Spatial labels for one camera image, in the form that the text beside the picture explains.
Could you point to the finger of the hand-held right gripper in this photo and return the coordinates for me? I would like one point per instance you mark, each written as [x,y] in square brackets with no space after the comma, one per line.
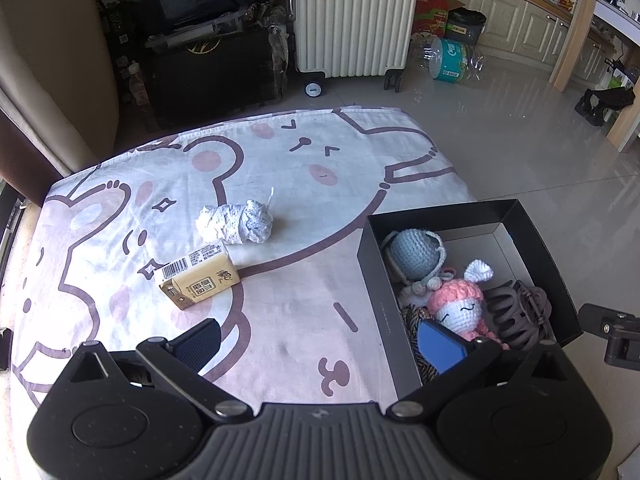
[615,320]

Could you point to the small round white disc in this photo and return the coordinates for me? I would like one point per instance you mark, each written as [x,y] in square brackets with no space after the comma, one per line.
[313,89]

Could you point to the large clear water bottle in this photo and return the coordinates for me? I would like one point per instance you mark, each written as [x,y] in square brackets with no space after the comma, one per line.
[450,60]

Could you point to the printed cartoon blanket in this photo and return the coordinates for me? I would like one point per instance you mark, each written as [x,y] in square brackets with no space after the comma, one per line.
[300,200]

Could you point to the brown curtain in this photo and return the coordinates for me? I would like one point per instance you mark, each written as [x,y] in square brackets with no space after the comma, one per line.
[20,160]

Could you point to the small plastic bottle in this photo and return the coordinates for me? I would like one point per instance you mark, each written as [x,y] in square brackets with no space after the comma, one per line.
[136,85]

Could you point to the pink crochet bunny doll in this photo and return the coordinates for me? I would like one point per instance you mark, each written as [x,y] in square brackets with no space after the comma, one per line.
[457,310]

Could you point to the crumpled white paper ball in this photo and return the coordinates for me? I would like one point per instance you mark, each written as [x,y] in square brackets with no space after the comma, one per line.
[235,222]

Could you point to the brown hair claw clip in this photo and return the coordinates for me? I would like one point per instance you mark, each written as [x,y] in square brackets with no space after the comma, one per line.
[505,310]

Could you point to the red and green cardboard box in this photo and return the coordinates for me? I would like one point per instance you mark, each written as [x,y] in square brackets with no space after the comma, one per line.
[430,12]

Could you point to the black trash bin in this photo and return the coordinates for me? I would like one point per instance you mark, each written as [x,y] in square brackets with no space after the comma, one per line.
[465,27]

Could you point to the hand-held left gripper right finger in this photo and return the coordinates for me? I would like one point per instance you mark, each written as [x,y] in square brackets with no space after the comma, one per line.
[440,350]

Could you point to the yellow tissue carton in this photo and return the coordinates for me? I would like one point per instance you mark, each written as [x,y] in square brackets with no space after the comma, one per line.
[200,280]

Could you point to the black storage cabinet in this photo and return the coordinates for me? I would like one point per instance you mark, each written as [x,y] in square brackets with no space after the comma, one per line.
[210,75]

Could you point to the black cardboard box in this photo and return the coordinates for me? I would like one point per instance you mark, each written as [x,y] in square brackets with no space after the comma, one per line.
[380,270]

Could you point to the cream kitchen cabinets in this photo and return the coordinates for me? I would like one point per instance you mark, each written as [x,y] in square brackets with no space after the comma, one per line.
[510,15]

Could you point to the wooden counter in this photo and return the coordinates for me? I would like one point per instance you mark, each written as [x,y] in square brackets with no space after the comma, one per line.
[600,35]

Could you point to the cream upright mattress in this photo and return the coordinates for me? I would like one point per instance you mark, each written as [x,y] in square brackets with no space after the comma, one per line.
[55,70]

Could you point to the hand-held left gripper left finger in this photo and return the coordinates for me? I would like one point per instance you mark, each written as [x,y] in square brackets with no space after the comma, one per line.
[197,345]

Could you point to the white ribbed suitcase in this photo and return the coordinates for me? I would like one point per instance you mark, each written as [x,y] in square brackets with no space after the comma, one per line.
[355,15]

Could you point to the blue crochet doll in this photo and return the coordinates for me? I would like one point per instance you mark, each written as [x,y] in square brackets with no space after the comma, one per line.
[415,252]

